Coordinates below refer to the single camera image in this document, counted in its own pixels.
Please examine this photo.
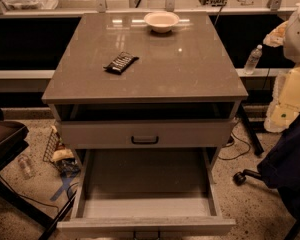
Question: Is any white bowl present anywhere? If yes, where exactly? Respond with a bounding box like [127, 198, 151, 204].
[144, 12, 179, 33]

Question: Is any clear plastic water bottle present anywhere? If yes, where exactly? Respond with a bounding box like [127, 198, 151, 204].
[244, 44, 263, 75]

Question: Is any office chair with dark cloth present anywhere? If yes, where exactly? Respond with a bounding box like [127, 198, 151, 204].
[233, 114, 300, 240]

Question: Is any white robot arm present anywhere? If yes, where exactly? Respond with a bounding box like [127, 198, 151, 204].
[263, 2, 300, 133]

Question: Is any black floor cable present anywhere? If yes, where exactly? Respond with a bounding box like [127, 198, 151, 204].
[217, 123, 252, 162]

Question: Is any black chair left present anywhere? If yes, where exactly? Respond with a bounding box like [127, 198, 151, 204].
[0, 103, 54, 230]

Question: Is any black snack bar wrapper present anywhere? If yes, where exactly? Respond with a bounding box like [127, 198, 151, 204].
[104, 52, 138, 75]

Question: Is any open grey middle drawer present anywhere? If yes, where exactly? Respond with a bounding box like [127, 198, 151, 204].
[58, 148, 235, 240]

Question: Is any grey drawer cabinet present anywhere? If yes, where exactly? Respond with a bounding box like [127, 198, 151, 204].
[42, 12, 247, 162]

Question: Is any blue tape cross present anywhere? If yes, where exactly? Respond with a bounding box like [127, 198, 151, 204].
[50, 172, 78, 201]

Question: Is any grey top drawer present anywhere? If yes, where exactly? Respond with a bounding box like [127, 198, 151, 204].
[56, 120, 234, 149]

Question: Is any wire basket with snacks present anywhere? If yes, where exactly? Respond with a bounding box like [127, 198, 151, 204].
[43, 126, 80, 173]

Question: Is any plastic bottle on floor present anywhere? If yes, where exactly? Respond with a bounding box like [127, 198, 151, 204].
[18, 154, 35, 179]

